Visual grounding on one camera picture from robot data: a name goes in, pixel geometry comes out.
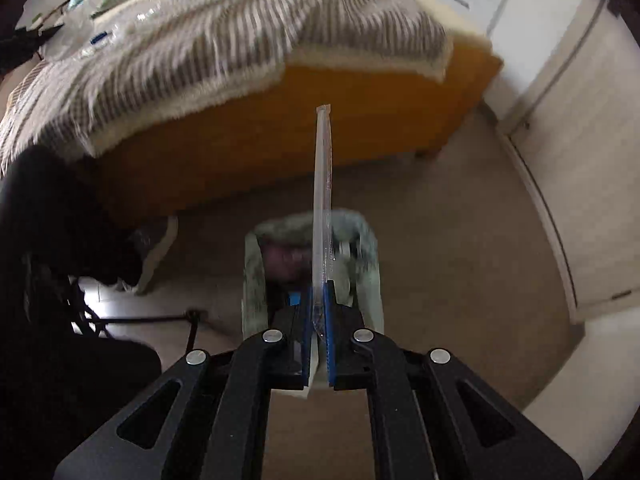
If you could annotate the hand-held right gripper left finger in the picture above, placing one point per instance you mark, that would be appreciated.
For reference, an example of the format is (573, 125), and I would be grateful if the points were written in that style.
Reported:
(305, 345)

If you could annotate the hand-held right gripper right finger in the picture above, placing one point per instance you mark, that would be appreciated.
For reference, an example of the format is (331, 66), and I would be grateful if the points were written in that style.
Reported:
(330, 345)

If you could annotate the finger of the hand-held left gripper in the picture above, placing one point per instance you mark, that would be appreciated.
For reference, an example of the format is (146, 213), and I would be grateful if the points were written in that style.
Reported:
(30, 40)

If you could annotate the bin with green bag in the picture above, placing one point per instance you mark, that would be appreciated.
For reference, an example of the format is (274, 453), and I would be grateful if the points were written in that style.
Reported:
(367, 270)

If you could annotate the clear plastic zip bag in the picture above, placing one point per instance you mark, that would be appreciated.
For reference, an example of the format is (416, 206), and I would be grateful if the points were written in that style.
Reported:
(322, 185)

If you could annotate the clear plastic bags on bed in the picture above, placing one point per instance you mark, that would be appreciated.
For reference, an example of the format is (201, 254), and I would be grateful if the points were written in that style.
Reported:
(75, 40)

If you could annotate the black tripod stand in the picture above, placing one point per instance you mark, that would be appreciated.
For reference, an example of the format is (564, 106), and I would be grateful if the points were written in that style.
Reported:
(150, 318)

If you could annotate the white shoe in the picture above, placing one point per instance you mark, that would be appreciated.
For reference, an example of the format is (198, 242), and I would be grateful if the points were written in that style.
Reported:
(157, 245)

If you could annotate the striped blanket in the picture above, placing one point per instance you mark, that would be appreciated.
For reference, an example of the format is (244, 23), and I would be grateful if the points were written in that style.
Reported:
(225, 35)

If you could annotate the white door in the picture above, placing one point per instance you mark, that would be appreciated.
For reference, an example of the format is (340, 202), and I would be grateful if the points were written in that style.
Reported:
(575, 170)

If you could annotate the wooden bed frame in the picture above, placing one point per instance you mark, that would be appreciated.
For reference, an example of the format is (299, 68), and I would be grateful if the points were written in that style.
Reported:
(300, 125)

